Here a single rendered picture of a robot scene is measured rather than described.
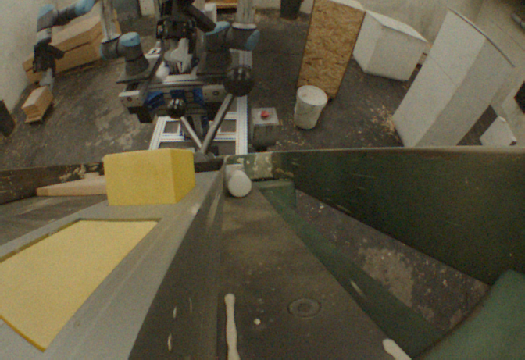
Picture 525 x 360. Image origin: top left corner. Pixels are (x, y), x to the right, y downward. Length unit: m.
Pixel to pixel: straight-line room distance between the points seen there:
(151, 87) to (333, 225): 1.67
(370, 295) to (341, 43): 2.27
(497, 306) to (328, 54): 2.37
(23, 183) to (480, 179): 0.74
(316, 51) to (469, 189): 2.27
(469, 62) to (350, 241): 1.95
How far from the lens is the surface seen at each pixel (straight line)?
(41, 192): 0.61
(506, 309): 0.16
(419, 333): 0.15
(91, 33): 4.27
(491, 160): 0.19
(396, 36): 3.64
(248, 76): 0.26
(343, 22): 2.26
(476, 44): 2.27
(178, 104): 0.38
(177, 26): 0.58
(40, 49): 0.99
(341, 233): 1.91
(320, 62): 2.46
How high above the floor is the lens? 1.68
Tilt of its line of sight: 57 degrees down
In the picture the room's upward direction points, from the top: 8 degrees clockwise
